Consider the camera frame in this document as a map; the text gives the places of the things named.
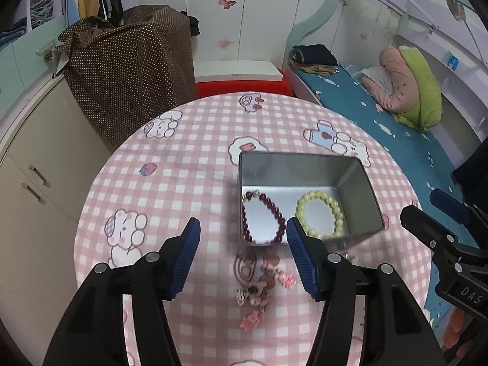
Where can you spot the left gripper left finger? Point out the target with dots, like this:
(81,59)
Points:
(91,330)

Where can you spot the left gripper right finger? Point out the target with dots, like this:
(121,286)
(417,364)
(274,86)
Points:
(395,330)

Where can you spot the red stool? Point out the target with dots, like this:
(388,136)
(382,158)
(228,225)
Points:
(208,89)

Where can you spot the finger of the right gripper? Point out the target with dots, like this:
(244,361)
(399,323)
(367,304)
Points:
(431,233)
(450,206)

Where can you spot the folded dark clothes stack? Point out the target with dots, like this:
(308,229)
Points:
(313,59)

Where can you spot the white pillow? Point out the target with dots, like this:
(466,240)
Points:
(377,75)

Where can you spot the green and pink quilt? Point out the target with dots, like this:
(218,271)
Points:
(416,101)

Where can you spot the teal bed sheet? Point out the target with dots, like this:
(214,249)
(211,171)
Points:
(403,166)

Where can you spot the beige cabinet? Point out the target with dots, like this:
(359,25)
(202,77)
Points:
(48,163)

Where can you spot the pink charm jewelry cluster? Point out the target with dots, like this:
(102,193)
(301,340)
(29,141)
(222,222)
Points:
(257,278)

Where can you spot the pink checkered tablecloth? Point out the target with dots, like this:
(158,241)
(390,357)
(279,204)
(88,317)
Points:
(183,164)

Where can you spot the brown polka dot cloth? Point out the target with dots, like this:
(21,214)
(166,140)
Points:
(124,76)

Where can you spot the white board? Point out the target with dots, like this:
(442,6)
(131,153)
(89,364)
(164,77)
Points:
(236,70)

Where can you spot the mint drawer unit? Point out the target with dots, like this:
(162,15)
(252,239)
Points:
(22,62)

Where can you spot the grey metal tin box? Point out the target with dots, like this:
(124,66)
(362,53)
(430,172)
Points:
(331,196)

